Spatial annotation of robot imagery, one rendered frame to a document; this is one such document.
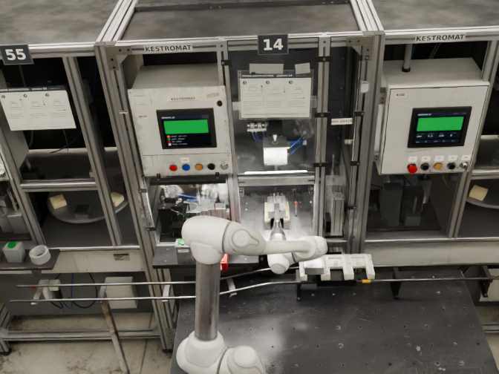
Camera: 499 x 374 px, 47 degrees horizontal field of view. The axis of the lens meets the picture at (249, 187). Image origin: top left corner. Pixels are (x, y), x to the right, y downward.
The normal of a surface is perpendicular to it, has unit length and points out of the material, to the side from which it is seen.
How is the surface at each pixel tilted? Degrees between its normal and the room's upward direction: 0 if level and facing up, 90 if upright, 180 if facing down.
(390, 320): 0
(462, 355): 0
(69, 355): 0
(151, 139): 90
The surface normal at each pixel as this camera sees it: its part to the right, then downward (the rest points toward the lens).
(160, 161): -0.02, 0.61
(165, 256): -0.05, -0.79
